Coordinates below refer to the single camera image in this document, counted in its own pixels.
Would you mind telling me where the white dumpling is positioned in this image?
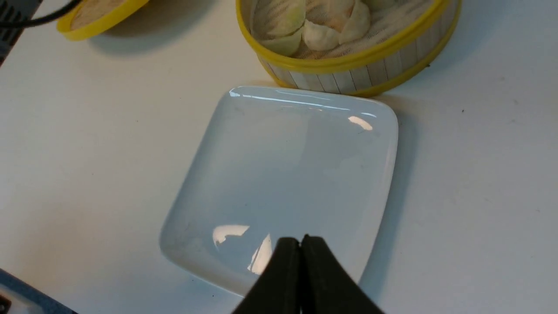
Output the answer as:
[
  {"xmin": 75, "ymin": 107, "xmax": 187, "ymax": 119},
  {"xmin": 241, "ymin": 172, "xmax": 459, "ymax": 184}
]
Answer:
[
  {"xmin": 302, "ymin": 20, "xmax": 340, "ymax": 51},
  {"xmin": 338, "ymin": 0, "xmax": 371, "ymax": 44}
]

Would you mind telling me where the yellow-rimmed woven steamer lid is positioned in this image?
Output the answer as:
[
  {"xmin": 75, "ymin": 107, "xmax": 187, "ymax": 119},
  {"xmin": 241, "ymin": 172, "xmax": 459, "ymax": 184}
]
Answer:
[{"xmin": 56, "ymin": 0, "xmax": 149, "ymax": 41}]

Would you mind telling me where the white dumpling front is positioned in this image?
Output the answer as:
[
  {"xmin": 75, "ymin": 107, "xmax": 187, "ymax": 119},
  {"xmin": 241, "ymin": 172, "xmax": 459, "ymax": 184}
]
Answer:
[{"xmin": 302, "ymin": 20, "xmax": 340, "ymax": 51}]

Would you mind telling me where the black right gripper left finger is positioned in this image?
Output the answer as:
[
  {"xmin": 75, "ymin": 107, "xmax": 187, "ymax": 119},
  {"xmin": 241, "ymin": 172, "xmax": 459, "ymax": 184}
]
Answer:
[{"xmin": 234, "ymin": 237, "xmax": 301, "ymax": 314}]

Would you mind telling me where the yellow-rimmed bamboo steamer basket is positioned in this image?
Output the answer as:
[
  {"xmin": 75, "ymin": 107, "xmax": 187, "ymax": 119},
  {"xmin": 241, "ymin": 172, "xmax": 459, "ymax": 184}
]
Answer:
[{"xmin": 235, "ymin": 0, "xmax": 462, "ymax": 97}]

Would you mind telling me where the white square ceramic plate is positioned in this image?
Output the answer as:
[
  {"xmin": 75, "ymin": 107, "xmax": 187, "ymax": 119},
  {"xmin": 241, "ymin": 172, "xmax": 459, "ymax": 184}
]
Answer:
[{"xmin": 159, "ymin": 86, "xmax": 399, "ymax": 296}]

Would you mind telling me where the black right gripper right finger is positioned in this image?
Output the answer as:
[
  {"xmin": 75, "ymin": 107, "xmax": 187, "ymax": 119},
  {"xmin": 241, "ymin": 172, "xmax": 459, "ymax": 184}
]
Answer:
[{"xmin": 299, "ymin": 235, "xmax": 383, "ymax": 314}]

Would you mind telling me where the green dumpling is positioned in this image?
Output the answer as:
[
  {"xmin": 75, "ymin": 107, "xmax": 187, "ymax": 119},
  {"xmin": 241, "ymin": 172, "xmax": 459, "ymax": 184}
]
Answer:
[
  {"xmin": 267, "ymin": 0, "xmax": 306, "ymax": 37},
  {"xmin": 260, "ymin": 28, "xmax": 303, "ymax": 56}
]

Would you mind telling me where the black cable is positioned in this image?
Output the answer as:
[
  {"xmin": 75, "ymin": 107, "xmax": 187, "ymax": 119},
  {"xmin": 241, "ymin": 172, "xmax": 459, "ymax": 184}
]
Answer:
[{"xmin": 0, "ymin": 0, "xmax": 83, "ymax": 29}]

